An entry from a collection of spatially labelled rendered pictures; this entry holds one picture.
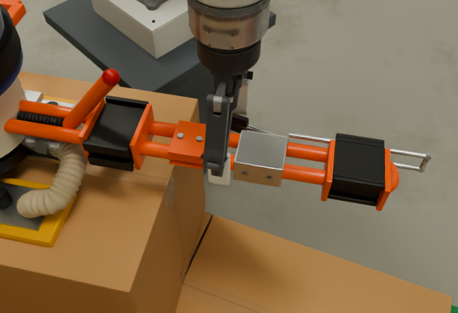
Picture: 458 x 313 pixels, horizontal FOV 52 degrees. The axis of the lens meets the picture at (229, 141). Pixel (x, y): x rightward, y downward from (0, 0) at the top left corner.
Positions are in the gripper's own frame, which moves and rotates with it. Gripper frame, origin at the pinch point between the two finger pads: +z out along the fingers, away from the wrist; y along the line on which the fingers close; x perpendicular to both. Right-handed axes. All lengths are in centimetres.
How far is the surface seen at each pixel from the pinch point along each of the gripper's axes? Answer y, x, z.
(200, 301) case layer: 5, -6, 53
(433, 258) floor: -46, 67, 108
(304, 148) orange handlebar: -0.4, 10.9, -0.6
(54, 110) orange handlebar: -0.1, -27.4, -0.5
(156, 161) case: -3.3, -13.8, 13.2
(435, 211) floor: -67, 69, 108
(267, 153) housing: 2.1, 5.9, -1.1
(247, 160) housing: 3.8, 3.3, -1.2
